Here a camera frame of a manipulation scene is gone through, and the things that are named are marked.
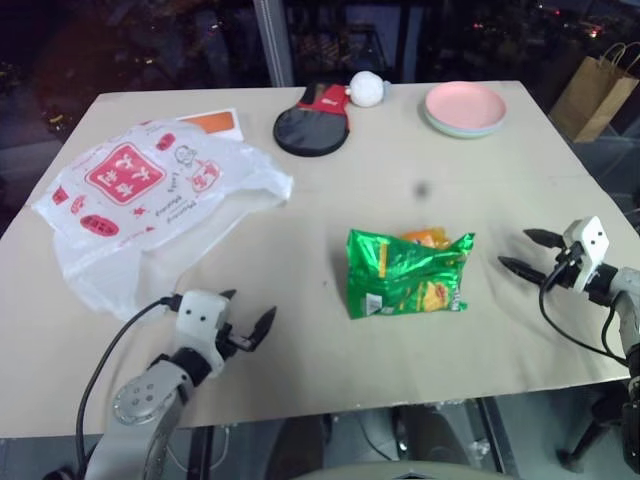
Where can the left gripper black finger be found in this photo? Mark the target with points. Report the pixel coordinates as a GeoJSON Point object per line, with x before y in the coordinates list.
{"type": "Point", "coordinates": [230, 295]}
{"type": "Point", "coordinates": [262, 327]}

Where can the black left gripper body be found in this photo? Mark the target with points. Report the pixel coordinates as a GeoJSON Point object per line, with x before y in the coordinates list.
{"type": "Point", "coordinates": [231, 341]}

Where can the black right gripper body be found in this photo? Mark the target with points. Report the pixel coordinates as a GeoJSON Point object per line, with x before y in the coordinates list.
{"type": "Point", "coordinates": [570, 274]}

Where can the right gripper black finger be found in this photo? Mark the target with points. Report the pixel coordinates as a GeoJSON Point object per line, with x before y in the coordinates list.
{"type": "Point", "coordinates": [522, 269]}
{"type": "Point", "coordinates": [545, 238]}

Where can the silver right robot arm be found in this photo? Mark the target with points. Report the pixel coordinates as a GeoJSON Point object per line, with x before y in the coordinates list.
{"type": "Point", "coordinates": [631, 310]}

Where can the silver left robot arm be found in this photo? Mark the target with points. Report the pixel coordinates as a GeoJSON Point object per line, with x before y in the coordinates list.
{"type": "Point", "coordinates": [145, 395]}

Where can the orange snack packet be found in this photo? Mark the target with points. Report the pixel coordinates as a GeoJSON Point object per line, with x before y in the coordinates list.
{"type": "Point", "coordinates": [425, 236]}

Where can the green foil snack bag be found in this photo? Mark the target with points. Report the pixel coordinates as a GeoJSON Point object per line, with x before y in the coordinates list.
{"type": "Point", "coordinates": [405, 280]}

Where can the light green plate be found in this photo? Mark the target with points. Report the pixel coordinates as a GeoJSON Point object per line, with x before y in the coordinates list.
{"type": "Point", "coordinates": [452, 132]}

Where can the brown paper bag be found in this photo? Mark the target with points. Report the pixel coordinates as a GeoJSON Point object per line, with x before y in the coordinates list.
{"type": "Point", "coordinates": [595, 95]}

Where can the pink plate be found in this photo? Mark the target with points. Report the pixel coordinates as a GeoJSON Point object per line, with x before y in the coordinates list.
{"type": "Point", "coordinates": [465, 102]}

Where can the white red-printed plastic bag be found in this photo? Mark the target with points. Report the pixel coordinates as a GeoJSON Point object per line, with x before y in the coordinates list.
{"type": "Point", "coordinates": [125, 175]}

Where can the grey metal table leg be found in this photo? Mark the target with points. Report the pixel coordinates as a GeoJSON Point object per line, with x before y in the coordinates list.
{"type": "Point", "coordinates": [497, 435]}

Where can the orange and white card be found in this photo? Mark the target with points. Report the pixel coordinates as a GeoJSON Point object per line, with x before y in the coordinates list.
{"type": "Point", "coordinates": [215, 122]}

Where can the black red paddle case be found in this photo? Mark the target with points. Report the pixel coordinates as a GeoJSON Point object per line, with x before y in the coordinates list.
{"type": "Point", "coordinates": [310, 130]}

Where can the white fluffy ball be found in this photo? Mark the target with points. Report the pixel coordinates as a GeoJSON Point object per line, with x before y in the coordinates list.
{"type": "Point", "coordinates": [366, 89]}

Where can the grey window pillar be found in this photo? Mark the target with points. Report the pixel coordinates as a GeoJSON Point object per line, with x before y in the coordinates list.
{"type": "Point", "coordinates": [274, 42]}

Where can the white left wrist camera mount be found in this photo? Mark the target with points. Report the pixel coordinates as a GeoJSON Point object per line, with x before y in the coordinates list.
{"type": "Point", "coordinates": [200, 320]}

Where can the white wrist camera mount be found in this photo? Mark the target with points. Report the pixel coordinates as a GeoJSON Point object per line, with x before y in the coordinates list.
{"type": "Point", "coordinates": [592, 240]}
{"type": "Point", "coordinates": [200, 320]}

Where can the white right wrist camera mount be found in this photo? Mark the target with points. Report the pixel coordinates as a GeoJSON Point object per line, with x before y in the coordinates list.
{"type": "Point", "coordinates": [592, 240]}

